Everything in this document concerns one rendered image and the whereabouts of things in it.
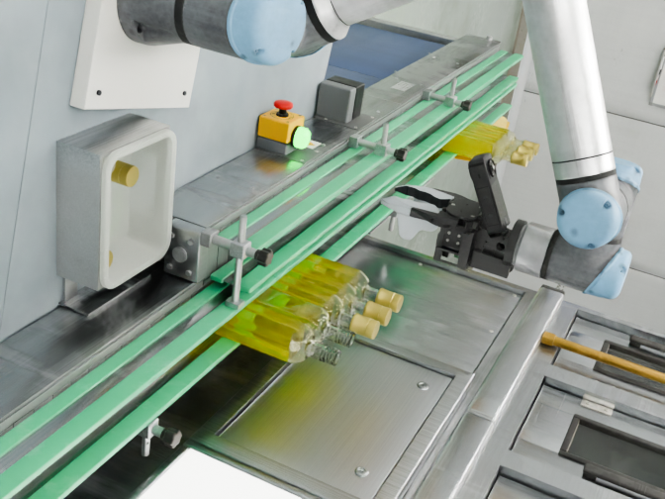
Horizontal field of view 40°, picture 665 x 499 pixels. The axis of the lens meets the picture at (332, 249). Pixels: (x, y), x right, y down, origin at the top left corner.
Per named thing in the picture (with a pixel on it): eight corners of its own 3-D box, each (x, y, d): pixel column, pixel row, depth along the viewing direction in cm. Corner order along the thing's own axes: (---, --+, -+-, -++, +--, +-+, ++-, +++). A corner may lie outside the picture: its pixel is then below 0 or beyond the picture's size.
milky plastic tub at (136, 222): (57, 277, 140) (104, 295, 137) (57, 140, 129) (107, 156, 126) (128, 238, 154) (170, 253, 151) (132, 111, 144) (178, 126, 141)
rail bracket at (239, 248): (194, 295, 154) (258, 320, 150) (201, 205, 146) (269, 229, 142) (204, 288, 156) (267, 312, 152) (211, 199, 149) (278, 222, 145)
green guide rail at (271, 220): (212, 242, 154) (253, 255, 151) (213, 236, 153) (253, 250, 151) (500, 52, 299) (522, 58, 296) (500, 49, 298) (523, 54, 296)
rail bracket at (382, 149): (344, 147, 199) (401, 163, 195) (349, 115, 196) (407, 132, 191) (352, 143, 202) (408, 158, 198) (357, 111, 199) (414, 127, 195)
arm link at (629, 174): (641, 174, 117) (616, 254, 121) (649, 164, 127) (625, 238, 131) (581, 158, 120) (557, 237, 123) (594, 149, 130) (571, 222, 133)
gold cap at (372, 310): (360, 322, 165) (383, 330, 164) (363, 305, 164) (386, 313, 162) (368, 314, 168) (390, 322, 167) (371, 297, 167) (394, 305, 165)
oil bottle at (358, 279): (259, 275, 178) (358, 311, 171) (262, 250, 175) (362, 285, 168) (273, 264, 182) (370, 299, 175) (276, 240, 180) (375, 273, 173)
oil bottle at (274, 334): (193, 327, 158) (302, 369, 151) (195, 299, 156) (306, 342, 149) (211, 313, 163) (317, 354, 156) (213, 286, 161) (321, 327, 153)
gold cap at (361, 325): (347, 335, 160) (370, 343, 159) (350, 318, 159) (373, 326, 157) (355, 326, 163) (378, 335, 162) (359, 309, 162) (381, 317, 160)
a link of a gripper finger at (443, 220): (408, 220, 133) (467, 233, 132) (410, 211, 132) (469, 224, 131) (412, 208, 137) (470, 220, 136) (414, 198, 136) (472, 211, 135)
